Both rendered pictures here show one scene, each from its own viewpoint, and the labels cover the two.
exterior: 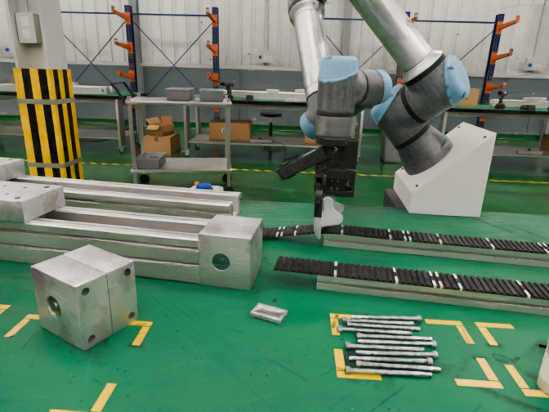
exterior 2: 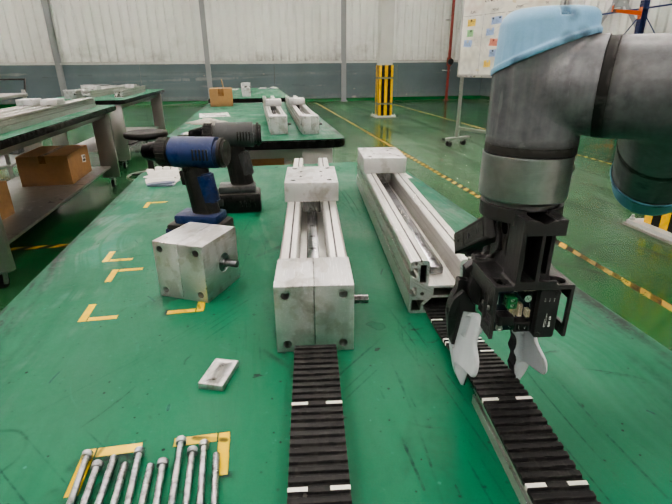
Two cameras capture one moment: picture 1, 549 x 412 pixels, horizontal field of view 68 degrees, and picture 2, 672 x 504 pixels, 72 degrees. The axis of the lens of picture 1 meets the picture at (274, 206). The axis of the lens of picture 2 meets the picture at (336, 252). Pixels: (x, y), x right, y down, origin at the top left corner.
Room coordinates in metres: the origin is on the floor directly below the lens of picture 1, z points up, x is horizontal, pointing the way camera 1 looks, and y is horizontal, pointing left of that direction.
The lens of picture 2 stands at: (0.57, -0.47, 1.13)
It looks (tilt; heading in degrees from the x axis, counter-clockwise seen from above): 22 degrees down; 77
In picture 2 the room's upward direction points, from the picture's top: straight up
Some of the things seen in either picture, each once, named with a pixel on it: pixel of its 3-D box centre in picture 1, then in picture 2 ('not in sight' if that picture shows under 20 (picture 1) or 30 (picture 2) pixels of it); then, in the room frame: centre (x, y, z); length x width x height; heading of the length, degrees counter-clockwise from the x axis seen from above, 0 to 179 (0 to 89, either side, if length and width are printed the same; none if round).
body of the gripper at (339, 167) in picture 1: (334, 166); (515, 264); (0.83, -0.12, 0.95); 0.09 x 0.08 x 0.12; 81
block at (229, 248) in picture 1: (234, 248); (323, 302); (0.68, 0.07, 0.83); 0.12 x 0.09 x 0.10; 170
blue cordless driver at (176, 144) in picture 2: not in sight; (183, 191); (0.47, 0.49, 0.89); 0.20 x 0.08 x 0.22; 159
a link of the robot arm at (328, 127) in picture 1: (333, 127); (527, 177); (0.83, -0.12, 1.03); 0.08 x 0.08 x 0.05
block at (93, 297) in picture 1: (94, 289); (204, 261); (0.51, 0.26, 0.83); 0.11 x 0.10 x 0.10; 149
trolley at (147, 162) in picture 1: (178, 138); not in sight; (3.86, 0.93, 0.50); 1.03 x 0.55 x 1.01; 99
